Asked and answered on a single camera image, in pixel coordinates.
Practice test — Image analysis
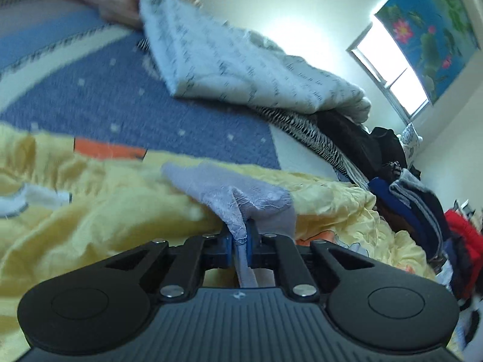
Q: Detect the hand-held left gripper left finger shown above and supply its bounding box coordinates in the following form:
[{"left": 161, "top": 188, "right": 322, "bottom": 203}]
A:
[{"left": 104, "top": 226, "right": 233, "bottom": 303}]

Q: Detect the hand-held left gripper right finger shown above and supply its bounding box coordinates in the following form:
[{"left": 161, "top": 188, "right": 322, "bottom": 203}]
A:
[{"left": 243, "top": 222, "right": 373, "bottom": 303}]

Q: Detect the lavender lace-trimmed top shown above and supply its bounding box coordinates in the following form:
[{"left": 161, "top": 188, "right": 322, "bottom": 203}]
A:
[{"left": 162, "top": 161, "right": 297, "bottom": 289}]

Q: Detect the stack of folded dark clothes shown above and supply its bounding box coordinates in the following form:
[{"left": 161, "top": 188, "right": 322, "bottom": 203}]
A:
[{"left": 368, "top": 169, "right": 453, "bottom": 262}]

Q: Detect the yellow printed bedsheet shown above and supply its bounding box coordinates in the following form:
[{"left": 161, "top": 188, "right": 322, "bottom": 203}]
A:
[{"left": 0, "top": 122, "right": 448, "bottom": 359}]

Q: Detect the black clothing heap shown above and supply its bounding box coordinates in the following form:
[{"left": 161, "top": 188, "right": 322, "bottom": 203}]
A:
[{"left": 316, "top": 109, "right": 409, "bottom": 182}]

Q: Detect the white printed quilt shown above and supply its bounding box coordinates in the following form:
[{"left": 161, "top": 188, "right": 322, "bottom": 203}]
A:
[{"left": 139, "top": 0, "right": 372, "bottom": 123}]

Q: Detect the blue woven bed mat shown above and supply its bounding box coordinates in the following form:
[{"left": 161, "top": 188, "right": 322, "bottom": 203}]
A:
[{"left": 0, "top": 0, "right": 282, "bottom": 170}]

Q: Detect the floral pillow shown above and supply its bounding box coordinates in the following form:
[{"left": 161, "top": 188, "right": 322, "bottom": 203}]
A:
[{"left": 399, "top": 122, "right": 423, "bottom": 167}]

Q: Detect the red puffer jacket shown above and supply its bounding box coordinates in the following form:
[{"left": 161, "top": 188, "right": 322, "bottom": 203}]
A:
[{"left": 443, "top": 208, "right": 483, "bottom": 270}]

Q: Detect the window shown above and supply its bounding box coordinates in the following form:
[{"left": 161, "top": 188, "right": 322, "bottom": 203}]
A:
[{"left": 346, "top": 22, "right": 433, "bottom": 122}]

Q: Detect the lotus print roller blind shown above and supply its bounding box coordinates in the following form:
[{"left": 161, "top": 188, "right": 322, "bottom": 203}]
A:
[{"left": 373, "top": 0, "right": 482, "bottom": 105}]

